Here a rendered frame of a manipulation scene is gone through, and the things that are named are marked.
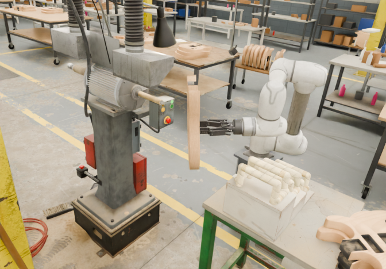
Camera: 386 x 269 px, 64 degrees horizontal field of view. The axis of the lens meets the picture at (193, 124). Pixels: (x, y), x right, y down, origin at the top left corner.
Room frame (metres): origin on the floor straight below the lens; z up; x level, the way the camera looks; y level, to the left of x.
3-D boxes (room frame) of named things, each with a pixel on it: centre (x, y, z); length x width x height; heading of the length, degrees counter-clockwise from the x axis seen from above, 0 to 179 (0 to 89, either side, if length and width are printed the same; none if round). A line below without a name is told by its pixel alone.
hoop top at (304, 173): (1.37, -0.54, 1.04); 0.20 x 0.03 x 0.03; 51
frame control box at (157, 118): (2.02, 0.30, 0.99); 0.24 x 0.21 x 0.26; 53
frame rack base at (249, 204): (1.09, -0.32, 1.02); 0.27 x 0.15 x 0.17; 52
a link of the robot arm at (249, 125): (1.30, -0.26, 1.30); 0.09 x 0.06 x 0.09; 4
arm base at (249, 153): (2.05, -0.51, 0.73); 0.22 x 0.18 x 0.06; 45
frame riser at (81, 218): (1.92, 0.57, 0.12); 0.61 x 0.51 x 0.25; 143
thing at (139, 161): (2.05, 0.47, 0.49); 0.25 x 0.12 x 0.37; 53
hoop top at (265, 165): (1.12, -0.34, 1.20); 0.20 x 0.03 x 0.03; 51
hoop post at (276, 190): (1.00, -0.36, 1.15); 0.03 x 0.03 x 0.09
